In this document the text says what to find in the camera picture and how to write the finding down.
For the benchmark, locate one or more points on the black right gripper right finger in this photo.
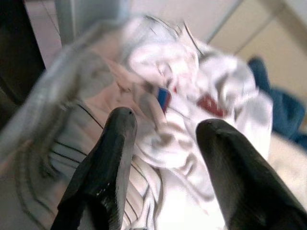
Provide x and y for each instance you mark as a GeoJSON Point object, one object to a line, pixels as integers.
{"type": "Point", "coordinates": [242, 177]}

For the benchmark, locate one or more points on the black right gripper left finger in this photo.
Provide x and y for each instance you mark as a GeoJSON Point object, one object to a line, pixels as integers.
{"type": "Point", "coordinates": [105, 172]}

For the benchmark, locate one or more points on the white black-striped garment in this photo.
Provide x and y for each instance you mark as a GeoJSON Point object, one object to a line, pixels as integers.
{"type": "Point", "coordinates": [141, 189]}

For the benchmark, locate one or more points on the blue cloth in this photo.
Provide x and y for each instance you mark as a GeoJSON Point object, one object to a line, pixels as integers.
{"type": "Point", "coordinates": [280, 105]}

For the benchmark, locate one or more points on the white garment with red print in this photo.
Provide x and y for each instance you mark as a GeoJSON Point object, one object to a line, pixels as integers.
{"type": "Point", "coordinates": [192, 100]}

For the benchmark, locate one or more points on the dark furniture panel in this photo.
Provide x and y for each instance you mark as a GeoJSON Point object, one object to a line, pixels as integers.
{"type": "Point", "coordinates": [16, 55]}

